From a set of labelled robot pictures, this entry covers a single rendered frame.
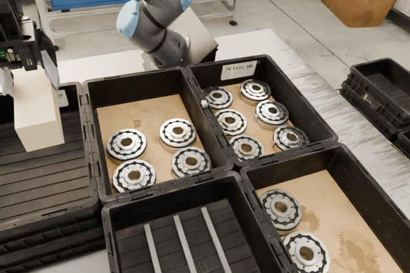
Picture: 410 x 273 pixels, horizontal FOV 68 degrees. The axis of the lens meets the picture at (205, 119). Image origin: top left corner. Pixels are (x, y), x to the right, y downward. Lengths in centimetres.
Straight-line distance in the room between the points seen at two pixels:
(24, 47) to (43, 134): 15
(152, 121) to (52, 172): 29
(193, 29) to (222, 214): 69
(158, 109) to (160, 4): 33
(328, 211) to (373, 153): 44
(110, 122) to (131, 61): 50
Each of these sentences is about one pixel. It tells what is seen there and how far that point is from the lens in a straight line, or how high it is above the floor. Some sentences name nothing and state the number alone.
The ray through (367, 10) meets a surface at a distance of 368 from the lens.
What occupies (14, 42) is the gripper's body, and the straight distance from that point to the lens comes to 53.
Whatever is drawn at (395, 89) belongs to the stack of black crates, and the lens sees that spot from 201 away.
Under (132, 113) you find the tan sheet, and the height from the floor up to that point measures 83.
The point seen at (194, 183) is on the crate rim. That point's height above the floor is 93.
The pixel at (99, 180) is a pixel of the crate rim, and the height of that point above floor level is 93.
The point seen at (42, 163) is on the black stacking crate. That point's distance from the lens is 88.
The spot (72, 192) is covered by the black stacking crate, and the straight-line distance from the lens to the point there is 81.
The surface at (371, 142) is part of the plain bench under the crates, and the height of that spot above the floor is 70.
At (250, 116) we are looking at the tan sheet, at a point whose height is 83.
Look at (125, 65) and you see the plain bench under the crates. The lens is 135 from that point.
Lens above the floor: 150
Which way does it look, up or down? 46 degrees down
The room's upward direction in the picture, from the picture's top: 7 degrees clockwise
